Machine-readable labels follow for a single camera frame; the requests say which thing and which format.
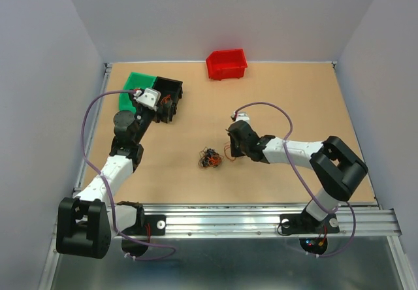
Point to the red plastic bin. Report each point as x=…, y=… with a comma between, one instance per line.
x=226, y=64

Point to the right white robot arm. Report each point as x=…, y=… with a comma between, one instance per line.
x=338, y=168

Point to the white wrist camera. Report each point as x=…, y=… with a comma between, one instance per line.
x=240, y=116
x=147, y=97

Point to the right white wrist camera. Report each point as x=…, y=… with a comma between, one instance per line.
x=240, y=116

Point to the aluminium mounting rail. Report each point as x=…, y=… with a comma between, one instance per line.
x=261, y=220

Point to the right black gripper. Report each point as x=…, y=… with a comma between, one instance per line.
x=234, y=151

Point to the aluminium table side frame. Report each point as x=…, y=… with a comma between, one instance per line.
x=88, y=139

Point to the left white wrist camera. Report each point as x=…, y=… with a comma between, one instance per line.
x=147, y=97

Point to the green plastic bin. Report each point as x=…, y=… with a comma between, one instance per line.
x=134, y=81

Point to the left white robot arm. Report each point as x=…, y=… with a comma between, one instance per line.
x=87, y=223

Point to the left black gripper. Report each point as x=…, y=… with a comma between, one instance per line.
x=164, y=116

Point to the black plastic bin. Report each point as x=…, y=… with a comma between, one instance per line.
x=171, y=90

